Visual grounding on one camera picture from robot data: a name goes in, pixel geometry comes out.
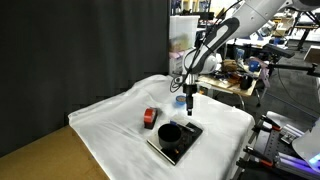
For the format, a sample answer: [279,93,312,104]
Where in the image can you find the cluttered wooden work table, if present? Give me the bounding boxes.
[199,71,258,98]

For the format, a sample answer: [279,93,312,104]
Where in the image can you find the blue round object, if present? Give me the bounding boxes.
[247,59,262,73]

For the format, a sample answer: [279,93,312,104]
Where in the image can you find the silver marker with blue cap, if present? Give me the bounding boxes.
[169,120,196,132]

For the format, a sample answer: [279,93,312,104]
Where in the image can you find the silver aluminium extrusion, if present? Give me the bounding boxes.
[274,150,320,176]

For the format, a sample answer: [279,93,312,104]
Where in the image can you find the black camera on stand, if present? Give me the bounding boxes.
[264,42,320,78]

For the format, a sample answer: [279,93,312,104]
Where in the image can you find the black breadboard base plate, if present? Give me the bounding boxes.
[235,112,320,180]

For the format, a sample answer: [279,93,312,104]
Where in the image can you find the blue bowl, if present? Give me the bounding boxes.
[174,94,188,108]

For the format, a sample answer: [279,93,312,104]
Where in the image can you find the black clamp orange tips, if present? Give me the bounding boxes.
[242,145,275,168]
[253,114,283,133]

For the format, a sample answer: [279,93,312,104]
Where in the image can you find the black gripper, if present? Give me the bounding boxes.
[182,83,199,117]

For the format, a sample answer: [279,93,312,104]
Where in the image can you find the red tape roll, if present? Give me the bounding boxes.
[143,106,159,126]

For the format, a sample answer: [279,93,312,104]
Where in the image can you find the brown cardboard table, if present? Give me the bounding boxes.
[0,124,112,180]

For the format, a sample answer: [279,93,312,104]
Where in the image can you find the black curtain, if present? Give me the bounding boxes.
[0,0,170,158]

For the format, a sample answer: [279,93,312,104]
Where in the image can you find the small black cup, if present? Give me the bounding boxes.
[239,74,254,91]

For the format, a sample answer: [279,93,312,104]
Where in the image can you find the clear plastic storage bin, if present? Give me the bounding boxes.
[168,14,201,53]

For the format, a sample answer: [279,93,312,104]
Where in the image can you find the white tablecloth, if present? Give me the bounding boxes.
[67,73,256,180]

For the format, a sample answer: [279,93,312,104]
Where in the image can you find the black mug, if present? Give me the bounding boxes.
[157,122,183,150]

